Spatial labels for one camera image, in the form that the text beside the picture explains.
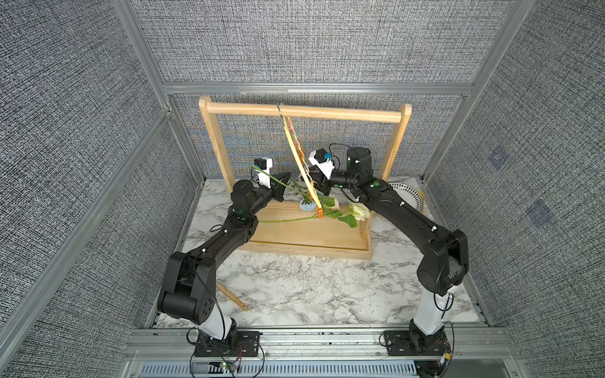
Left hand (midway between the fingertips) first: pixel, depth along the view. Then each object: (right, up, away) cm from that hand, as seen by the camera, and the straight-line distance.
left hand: (293, 172), depth 78 cm
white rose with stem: (+20, -13, -5) cm, 24 cm away
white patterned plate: (+53, -7, +32) cm, 62 cm away
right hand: (+4, +2, -3) cm, 5 cm away
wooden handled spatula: (-22, -44, +5) cm, 49 cm away
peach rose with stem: (+13, -10, +6) cm, 18 cm away
